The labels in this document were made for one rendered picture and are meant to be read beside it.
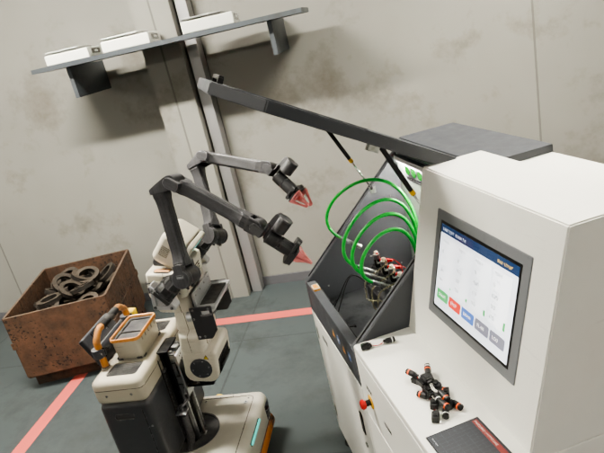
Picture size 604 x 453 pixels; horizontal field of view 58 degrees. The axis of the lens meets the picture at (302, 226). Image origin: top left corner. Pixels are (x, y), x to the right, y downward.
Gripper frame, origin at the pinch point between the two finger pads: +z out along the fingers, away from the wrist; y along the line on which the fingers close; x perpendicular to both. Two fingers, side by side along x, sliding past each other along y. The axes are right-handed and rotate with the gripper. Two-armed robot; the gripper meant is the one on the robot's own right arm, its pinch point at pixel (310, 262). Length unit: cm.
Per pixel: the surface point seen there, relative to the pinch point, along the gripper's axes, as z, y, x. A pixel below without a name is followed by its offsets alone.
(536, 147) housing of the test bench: 41, 81, -2
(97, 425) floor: -24, -202, 93
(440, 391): 38, 9, -61
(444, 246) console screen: 23, 39, -34
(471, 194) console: 15, 58, -43
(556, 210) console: 21, 68, -71
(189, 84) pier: -95, -13, 237
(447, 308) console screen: 34, 25, -40
